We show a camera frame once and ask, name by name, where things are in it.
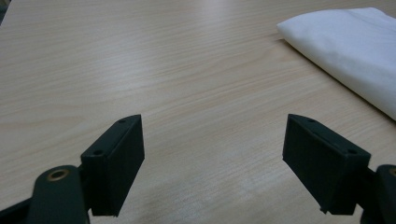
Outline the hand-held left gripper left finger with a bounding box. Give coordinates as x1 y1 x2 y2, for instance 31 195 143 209
80 114 146 217

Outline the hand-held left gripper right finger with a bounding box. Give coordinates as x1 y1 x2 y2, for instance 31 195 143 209
281 113 372 216

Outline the white garment with black trim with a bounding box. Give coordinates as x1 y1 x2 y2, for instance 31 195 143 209
276 7 396 121

